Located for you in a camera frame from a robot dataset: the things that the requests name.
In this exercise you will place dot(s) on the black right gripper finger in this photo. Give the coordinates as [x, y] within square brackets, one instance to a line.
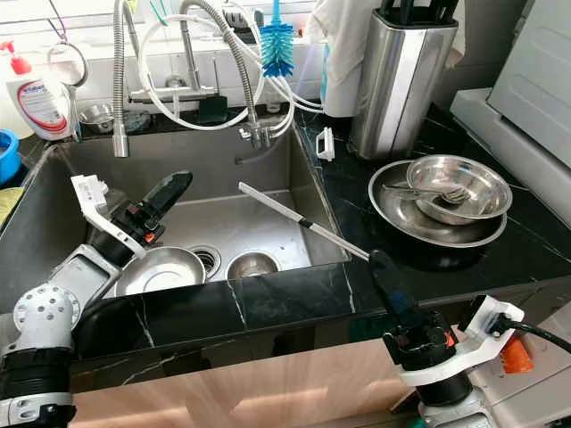
[404, 292]
[388, 292]

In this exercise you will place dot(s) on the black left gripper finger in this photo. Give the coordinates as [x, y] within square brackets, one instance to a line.
[177, 198]
[162, 192]

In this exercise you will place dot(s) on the long white-bladed knife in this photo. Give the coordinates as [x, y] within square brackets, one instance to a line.
[277, 203]

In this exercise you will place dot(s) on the steel fork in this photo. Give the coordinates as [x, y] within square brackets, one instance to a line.
[455, 195]

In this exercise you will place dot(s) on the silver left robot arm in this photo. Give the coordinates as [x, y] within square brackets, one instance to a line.
[45, 316]

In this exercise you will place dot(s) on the stainless steel kitchen sink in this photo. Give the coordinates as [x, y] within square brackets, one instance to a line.
[232, 218]

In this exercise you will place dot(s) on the shallow steel bowl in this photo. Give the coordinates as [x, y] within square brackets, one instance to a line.
[165, 272]

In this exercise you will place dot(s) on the large steel plate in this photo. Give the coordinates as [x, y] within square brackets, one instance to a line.
[406, 223]

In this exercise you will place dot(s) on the sink drain strainer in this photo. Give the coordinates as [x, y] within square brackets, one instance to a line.
[208, 260]

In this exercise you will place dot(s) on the dark green sponge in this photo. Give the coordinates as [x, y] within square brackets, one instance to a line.
[214, 111]

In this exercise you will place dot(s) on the tiny steel bowl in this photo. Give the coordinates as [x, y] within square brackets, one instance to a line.
[98, 119]

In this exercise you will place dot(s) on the small steel cup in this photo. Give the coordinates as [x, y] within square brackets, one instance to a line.
[252, 265]

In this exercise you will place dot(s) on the orange object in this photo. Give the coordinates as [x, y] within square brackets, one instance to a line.
[516, 357]

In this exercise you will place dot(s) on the yellow cloth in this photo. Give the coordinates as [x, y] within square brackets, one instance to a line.
[9, 205]

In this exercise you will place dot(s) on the steel gooseneck faucet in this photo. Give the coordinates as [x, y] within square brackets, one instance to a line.
[189, 62]

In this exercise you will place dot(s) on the wide steel bowl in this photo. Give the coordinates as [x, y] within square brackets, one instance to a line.
[477, 178]

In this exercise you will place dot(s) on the blue plastic bowl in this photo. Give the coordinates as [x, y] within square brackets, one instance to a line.
[9, 160]

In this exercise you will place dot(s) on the wooden cabinet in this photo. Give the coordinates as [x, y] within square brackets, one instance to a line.
[277, 392]

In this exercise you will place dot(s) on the white soap bottle red pump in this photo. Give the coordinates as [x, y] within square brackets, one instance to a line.
[40, 107]

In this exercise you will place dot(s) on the small white plastic clip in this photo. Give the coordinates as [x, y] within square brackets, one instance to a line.
[320, 144]

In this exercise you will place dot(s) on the teal plastic hook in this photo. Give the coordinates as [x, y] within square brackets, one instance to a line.
[159, 13]

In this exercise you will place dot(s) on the blue bottle brush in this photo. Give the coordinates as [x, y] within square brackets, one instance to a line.
[277, 49]

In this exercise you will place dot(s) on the white jug blue label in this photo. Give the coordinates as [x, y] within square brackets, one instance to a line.
[339, 98]

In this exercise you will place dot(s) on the stainless steel knife block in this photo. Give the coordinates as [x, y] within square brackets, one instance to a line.
[401, 89]

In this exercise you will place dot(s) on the white hanging towel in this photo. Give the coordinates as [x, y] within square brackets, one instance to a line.
[348, 36]

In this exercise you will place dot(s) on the white appliance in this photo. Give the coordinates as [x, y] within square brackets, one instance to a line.
[535, 80]

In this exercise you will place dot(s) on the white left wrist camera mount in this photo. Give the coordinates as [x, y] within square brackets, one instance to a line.
[91, 192]

